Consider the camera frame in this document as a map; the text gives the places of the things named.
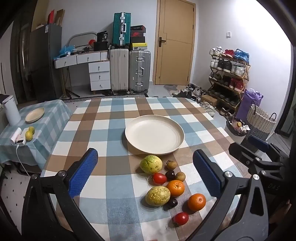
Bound dark grey cabinet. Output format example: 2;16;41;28
29;24;63;100

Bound black basket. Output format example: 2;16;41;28
226;117;251;138

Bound grey arched mirror frame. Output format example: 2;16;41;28
67;32;97;47

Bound teal checkered cloth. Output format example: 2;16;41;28
0;100;73;165

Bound teal suitcase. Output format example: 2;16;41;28
113;13;132;46

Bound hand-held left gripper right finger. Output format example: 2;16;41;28
185;149;270;241

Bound yellow wrinkled fruit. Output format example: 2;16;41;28
145;186;171;207

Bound red tomato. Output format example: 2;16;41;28
152;173;167;185
173;212;189;227

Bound white kettle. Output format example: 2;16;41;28
2;95;22;126

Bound silver suitcase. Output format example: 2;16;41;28
129;49;151;93

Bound wooden door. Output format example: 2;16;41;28
154;0;196;85

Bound purple bag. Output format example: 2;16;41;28
236;88;264;122

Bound grey door mat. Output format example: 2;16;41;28
164;84;186;97

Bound green guava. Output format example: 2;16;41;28
140;155;162;174

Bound white handheld device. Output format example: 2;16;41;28
10;127;23;145

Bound plain black box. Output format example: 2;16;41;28
93;41;109;52

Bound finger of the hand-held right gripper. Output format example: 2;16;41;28
248;136;289;163
229;142;289;193

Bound brown cardboard box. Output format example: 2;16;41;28
200;95;218;107

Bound blue plastic bag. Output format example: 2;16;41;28
59;45;76;56

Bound white drawer cabinet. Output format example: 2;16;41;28
88;61;111;91

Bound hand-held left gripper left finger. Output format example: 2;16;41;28
21;148;104;241

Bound white desk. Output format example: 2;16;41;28
54;50;110;96

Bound small beige plate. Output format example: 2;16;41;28
25;107;45;123

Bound white cable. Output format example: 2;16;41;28
16;145;31;177

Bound brown blue checkered tablecloth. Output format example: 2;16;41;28
40;97;246;241

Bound orange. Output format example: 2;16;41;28
166;180;185;197
187;193;206;211

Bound wooden shoe rack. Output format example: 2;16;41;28
208;47;251;114

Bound woven basket bag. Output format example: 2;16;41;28
246;101;277;135

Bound beige suitcase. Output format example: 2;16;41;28
109;45;130;93

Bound cardboard sheets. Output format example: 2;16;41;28
31;9;65;31

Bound pile of scattered shoes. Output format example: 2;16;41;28
171;83;235;118

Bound large cream plate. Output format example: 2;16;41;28
125;115;185;155

